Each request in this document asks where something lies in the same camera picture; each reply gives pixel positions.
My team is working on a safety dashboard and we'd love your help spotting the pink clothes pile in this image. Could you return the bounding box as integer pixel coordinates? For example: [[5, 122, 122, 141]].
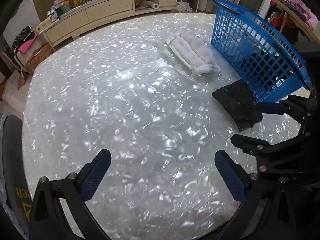
[[280, 0, 318, 30]]

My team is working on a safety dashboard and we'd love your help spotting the blue plastic basket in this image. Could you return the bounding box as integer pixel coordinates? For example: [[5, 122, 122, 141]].
[[211, 0, 312, 102]]

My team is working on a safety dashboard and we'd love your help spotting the paper towel roll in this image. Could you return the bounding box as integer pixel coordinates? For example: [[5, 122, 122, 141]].
[[146, 1, 159, 9]]

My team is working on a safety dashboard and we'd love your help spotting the cardboard box on floor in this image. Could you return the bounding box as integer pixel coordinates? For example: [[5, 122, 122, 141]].
[[25, 43, 54, 76]]

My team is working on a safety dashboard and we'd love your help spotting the black sponge pad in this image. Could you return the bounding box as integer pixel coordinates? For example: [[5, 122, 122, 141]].
[[212, 80, 263, 132]]

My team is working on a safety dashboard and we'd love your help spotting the cream tv cabinet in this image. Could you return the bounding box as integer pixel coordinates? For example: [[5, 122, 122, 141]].
[[39, 0, 177, 48]]

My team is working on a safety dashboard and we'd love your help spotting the wooden side table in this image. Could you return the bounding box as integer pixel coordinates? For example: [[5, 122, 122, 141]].
[[271, 0, 319, 43]]

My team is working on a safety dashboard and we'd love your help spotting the white quilted cloth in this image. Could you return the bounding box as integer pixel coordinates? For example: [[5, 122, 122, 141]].
[[165, 31, 221, 77]]

